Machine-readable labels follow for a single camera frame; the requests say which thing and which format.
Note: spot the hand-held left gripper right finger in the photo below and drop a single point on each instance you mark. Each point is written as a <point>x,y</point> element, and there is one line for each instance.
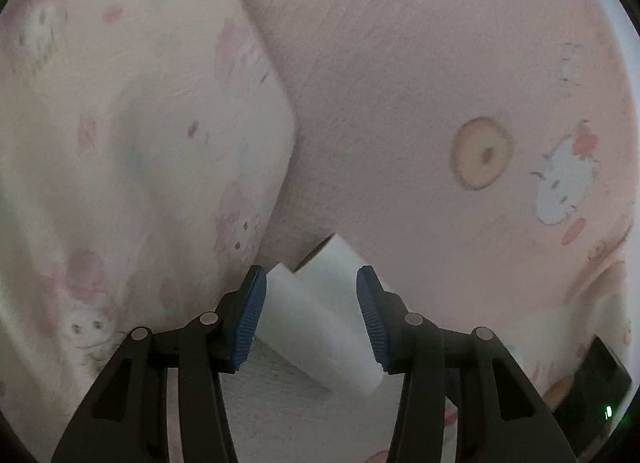
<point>372,318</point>

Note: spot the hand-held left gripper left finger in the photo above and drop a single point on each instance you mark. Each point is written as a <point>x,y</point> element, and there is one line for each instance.
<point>248,313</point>

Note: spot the pink printed blanket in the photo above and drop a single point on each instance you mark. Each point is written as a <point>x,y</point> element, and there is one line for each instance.
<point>400,68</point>

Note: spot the cream printed pillow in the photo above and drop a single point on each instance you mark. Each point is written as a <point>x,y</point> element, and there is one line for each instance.
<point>125,93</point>

